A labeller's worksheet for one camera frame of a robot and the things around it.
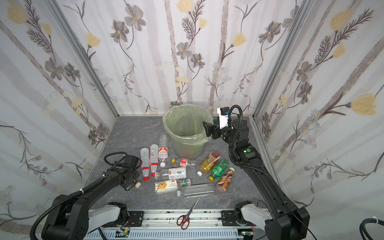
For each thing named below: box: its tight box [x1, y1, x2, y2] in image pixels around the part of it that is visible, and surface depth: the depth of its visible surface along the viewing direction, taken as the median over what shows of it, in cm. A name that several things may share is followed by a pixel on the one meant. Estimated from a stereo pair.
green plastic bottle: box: [208, 159, 229, 182], surface depth 88 cm
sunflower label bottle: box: [154, 179, 179, 194], surface depth 81 cm
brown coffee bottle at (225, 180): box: [216, 167, 235, 192], surface depth 84 cm
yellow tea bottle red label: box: [196, 151, 221, 177], surface depth 90 cm
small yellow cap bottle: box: [171, 158, 197, 168], surface depth 92 cm
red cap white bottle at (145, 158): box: [140, 147, 150, 181], surface depth 92 cm
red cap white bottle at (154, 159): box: [150, 144, 159, 177], surface depth 94 cm
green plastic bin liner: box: [163, 104, 214, 146], surface depth 90 cm
